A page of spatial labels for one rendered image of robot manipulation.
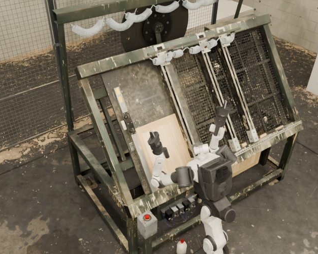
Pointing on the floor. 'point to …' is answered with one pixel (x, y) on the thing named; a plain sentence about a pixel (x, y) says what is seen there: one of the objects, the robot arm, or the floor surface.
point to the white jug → (181, 247)
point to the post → (147, 245)
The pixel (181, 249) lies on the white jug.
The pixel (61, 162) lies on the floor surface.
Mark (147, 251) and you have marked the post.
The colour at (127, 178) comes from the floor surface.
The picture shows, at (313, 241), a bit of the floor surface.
